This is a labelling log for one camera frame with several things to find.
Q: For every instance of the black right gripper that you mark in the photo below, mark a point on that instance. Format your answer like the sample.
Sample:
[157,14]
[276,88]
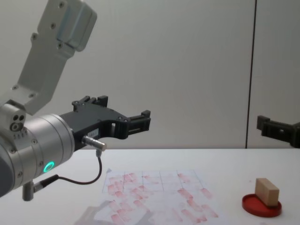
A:
[296,136]

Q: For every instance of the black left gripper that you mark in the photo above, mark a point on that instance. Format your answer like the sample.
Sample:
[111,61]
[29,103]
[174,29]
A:
[93,122]

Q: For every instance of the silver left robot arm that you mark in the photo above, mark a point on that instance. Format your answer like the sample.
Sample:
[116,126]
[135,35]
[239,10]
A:
[47,140]

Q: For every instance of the wooden block stamp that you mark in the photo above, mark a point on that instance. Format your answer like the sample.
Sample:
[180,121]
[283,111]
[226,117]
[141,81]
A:
[266,191]

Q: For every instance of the round red ink dish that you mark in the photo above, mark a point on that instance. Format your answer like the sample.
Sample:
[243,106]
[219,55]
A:
[252,205]

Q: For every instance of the white paper with red stamps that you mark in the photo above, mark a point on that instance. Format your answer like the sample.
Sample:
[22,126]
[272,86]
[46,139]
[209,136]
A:
[164,197]

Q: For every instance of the clear plastic film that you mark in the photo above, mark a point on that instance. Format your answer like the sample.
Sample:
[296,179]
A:
[93,214]

